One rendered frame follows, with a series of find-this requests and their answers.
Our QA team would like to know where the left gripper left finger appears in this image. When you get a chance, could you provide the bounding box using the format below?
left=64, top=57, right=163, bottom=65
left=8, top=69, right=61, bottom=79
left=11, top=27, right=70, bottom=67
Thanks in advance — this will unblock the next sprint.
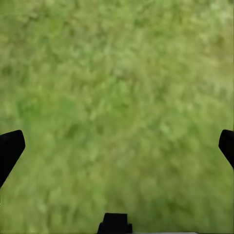
left=0, top=130, right=25, bottom=188

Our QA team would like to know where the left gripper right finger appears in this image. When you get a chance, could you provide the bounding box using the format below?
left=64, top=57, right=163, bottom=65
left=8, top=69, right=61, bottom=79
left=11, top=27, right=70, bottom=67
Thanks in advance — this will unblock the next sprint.
left=218, top=130, right=234, bottom=168

